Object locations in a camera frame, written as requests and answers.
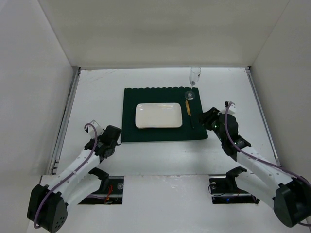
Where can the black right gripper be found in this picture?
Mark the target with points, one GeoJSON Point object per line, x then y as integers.
{"type": "Point", "coordinates": [209, 118]}

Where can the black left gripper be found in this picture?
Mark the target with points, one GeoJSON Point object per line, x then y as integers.
{"type": "Point", "coordinates": [116, 140]}

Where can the gold knife black handle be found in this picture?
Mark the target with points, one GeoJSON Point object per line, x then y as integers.
{"type": "Point", "coordinates": [189, 113]}

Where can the clear champagne glass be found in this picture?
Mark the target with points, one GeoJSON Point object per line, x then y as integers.
{"type": "Point", "coordinates": [195, 73]}

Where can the white rectangular plate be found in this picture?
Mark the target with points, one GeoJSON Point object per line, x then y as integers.
{"type": "Point", "coordinates": [158, 115]}

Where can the dark green cloth placemat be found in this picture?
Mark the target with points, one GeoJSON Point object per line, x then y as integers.
{"type": "Point", "coordinates": [134, 96]}

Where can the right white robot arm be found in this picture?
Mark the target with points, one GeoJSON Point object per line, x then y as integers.
{"type": "Point", "coordinates": [288, 194]}

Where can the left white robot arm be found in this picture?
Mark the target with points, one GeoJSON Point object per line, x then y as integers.
{"type": "Point", "coordinates": [50, 203]}

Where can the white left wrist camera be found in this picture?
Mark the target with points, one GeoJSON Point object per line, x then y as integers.
{"type": "Point", "coordinates": [93, 128]}

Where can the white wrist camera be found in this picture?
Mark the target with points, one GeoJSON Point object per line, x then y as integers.
{"type": "Point", "coordinates": [93, 128]}
{"type": "Point", "coordinates": [230, 108]}

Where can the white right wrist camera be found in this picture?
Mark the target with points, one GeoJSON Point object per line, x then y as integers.
{"type": "Point", "coordinates": [230, 108]}

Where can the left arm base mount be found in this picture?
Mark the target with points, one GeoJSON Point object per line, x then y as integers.
{"type": "Point", "coordinates": [109, 193]}

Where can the right aluminium frame rail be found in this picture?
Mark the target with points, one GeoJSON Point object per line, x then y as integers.
{"type": "Point", "coordinates": [250, 78]}

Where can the aluminium frame rail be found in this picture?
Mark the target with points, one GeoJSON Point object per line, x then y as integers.
{"type": "Point", "coordinates": [57, 149]}
{"type": "Point", "coordinates": [250, 78]}

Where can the left aluminium frame rail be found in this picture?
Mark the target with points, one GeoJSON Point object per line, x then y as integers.
{"type": "Point", "coordinates": [57, 149]}

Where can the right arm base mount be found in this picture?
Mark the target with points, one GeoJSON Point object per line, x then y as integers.
{"type": "Point", "coordinates": [224, 191]}

